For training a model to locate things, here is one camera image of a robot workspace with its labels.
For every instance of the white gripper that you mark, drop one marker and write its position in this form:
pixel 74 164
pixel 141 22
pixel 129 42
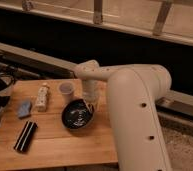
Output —
pixel 90 94

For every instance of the black ceramic bowl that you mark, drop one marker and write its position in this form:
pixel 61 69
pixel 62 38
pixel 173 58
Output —
pixel 76 114

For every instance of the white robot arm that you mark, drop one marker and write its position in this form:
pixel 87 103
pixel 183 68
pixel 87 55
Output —
pixel 131 94

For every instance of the translucent plastic cup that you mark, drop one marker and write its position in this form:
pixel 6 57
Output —
pixel 67 91

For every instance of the white squeeze bottle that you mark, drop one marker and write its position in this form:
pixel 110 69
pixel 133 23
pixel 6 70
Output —
pixel 42 98

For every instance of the black white striped box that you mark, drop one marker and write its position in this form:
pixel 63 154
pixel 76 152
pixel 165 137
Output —
pixel 26 135

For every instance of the blue sponge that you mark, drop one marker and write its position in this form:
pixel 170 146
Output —
pixel 24 109

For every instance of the metal railing frame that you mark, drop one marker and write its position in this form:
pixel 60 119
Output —
pixel 169 20

